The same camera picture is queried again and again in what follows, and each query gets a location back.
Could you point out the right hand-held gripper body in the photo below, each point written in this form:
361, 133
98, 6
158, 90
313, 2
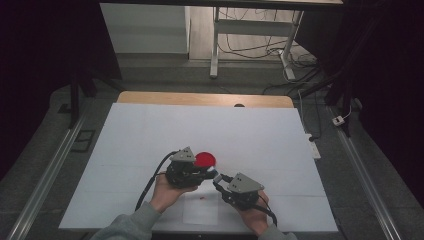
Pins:
245, 190

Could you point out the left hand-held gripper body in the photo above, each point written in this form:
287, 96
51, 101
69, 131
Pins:
181, 171

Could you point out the blue and white stamp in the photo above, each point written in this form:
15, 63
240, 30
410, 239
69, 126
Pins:
213, 170

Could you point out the round red ink pad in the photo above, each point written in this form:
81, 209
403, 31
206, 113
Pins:
204, 159

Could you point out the white paper sheet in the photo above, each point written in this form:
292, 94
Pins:
200, 210

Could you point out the person's left hand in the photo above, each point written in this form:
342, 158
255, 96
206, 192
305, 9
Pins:
165, 193

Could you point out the person's right hand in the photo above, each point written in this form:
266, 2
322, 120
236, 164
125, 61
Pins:
256, 216

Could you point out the white power strip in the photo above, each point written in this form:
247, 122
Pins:
314, 146

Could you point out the small white adapter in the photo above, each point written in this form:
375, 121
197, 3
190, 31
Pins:
338, 120

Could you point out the black stand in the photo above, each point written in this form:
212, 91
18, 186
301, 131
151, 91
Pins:
75, 96

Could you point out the white cabinet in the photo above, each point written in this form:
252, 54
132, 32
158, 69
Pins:
146, 30

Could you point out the dark curtain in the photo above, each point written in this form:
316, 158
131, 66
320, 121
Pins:
383, 83
40, 66

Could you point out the black floor frame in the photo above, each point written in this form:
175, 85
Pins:
83, 140

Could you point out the metal floor rail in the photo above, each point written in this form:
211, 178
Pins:
46, 180
366, 180

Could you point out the white metal desk frame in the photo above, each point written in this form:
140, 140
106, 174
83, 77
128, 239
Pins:
253, 26

